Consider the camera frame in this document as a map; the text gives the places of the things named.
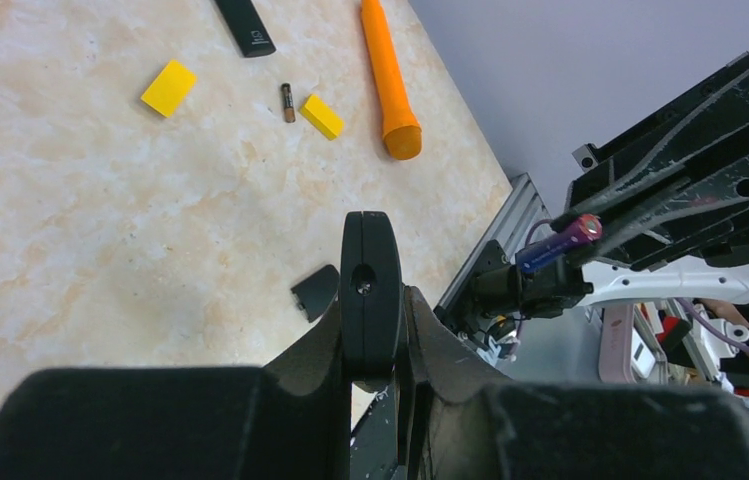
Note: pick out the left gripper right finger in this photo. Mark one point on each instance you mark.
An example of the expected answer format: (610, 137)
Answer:
(460, 418)

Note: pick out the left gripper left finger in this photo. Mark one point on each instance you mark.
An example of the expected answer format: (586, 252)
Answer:
(286, 420)

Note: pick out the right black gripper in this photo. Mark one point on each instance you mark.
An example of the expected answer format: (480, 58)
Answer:
(675, 184)

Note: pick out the purple blue battery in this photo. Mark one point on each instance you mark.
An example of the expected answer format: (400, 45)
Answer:
(585, 230)

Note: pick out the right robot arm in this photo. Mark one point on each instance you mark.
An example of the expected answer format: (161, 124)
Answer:
(559, 286)

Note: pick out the orange toy microphone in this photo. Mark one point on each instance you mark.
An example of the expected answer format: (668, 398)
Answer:
(401, 131)

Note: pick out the green gold battery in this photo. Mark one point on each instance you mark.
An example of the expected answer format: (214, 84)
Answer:
(288, 103)

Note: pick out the yellow rectangular block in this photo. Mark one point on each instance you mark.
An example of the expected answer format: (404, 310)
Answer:
(322, 117)

